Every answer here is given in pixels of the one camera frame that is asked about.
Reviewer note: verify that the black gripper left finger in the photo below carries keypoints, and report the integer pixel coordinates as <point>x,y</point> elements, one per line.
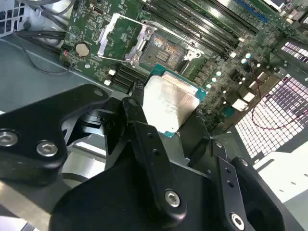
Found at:
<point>29,125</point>

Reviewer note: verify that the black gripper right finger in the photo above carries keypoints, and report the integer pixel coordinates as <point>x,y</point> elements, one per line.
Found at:
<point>223,178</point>

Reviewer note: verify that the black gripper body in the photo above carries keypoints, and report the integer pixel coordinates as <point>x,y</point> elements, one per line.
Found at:
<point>108,204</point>

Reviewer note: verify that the silver CPU green substrate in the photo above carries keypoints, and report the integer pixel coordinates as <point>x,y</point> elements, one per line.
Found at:
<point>168,101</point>

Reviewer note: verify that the metal socket cover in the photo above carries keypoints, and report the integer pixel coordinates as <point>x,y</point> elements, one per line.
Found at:
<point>148,33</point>

